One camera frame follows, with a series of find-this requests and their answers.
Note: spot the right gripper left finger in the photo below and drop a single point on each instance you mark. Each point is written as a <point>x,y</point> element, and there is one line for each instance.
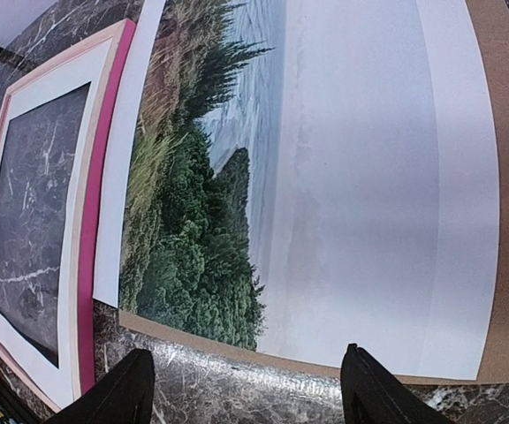
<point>124,395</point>

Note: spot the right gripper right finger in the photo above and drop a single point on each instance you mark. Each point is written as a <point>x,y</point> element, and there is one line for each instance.
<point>372,395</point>

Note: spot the white mat board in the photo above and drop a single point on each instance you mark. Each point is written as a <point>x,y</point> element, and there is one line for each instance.
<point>78,265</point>

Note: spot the brown cardboard backing board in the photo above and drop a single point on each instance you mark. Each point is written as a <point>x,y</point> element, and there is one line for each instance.
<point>491,25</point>

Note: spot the landscape photo print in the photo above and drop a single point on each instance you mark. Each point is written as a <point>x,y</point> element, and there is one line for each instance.
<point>374,200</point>

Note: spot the pink wooden picture frame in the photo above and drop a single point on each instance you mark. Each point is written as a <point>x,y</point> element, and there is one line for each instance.
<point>91,221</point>

